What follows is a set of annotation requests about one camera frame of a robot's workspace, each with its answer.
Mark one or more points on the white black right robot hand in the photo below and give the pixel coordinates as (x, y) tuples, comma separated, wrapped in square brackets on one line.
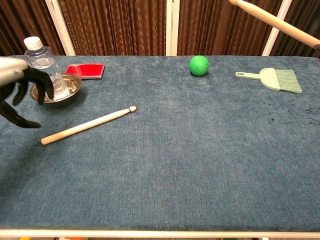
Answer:
[(317, 47)]

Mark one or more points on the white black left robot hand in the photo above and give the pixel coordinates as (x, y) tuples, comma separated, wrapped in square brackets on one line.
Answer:
[(15, 71)]

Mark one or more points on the wooden drumstick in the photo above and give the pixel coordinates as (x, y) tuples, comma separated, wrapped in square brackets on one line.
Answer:
[(87, 125), (275, 21)]

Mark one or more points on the clear plastic water bottle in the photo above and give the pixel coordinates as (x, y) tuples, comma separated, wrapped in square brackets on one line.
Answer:
[(43, 58)]

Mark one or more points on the brown pleated partition panel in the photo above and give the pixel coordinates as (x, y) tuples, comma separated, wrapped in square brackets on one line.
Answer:
[(302, 15), (220, 30), (25, 22), (112, 27)]

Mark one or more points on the mint green hand brush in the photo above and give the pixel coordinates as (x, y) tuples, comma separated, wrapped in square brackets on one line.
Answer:
[(272, 78)]

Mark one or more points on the stainless steel bowl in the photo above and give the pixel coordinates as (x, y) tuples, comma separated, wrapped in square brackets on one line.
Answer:
[(72, 86)]

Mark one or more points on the red card in clear case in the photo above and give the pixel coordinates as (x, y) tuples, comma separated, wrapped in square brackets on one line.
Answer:
[(86, 70)]

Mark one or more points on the green ball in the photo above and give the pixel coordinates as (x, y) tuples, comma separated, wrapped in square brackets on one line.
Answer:
[(199, 65)]

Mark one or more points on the blue table cloth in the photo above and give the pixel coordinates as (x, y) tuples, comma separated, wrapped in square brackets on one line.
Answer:
[(175, 162)]

